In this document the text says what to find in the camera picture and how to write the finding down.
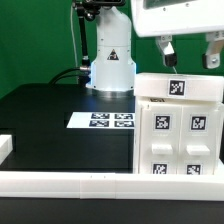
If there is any white block at left edge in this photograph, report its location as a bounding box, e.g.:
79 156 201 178
0 135 13 165

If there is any white cabinet door panel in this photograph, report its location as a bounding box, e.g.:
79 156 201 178
177 103 224 175

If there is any white cabinet top block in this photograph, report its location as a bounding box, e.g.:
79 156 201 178
134 73 224 102

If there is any black cable bundle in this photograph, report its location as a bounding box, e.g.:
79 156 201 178
48 65 93 85

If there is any white cabinet body box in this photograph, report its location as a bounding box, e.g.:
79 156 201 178
133 99 224 175

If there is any white U-shaped obstacle fence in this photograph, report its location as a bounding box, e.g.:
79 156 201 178
0 162 224 201

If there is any white base tag plate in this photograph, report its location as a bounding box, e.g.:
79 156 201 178
67 112 135 129

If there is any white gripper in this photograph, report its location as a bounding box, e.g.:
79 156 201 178
131 0 224 69

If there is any black camera stand pole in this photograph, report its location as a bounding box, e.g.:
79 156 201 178
72 0 125 87

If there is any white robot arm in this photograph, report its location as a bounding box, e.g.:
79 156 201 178
83 0 224 95

